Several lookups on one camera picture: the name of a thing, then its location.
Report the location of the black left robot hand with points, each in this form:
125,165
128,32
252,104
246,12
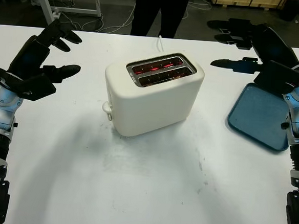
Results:
29,56

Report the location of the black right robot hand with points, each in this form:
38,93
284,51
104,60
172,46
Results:
274,49

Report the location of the black bin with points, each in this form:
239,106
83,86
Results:
291,9

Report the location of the white power strip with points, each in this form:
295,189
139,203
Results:
57,12

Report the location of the wooden crate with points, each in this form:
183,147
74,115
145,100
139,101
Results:
244,0

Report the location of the blue plastic tray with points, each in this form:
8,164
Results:
257,117

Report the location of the person in black trousers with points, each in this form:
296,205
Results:
146,14

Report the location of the white two-slot toaster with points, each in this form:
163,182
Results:
152,109

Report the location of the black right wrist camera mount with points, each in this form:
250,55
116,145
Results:
277,78

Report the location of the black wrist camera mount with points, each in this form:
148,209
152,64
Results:
34,88
277,78

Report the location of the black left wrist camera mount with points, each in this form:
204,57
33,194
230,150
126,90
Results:
34,88

